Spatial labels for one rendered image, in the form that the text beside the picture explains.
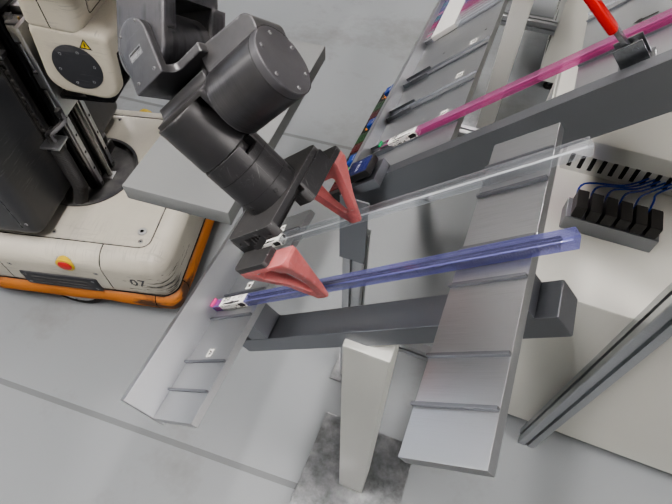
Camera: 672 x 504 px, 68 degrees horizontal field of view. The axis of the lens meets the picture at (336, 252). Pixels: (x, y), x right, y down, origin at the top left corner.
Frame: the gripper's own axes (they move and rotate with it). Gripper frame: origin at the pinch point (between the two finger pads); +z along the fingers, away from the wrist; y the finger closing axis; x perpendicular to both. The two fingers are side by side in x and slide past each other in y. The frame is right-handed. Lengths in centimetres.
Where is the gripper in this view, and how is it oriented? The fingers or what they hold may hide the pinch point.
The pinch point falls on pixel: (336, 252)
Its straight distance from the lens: 50.1
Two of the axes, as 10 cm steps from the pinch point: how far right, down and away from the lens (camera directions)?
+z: 6.4, 6.1, 4.7
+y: 3.5, -7.8, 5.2
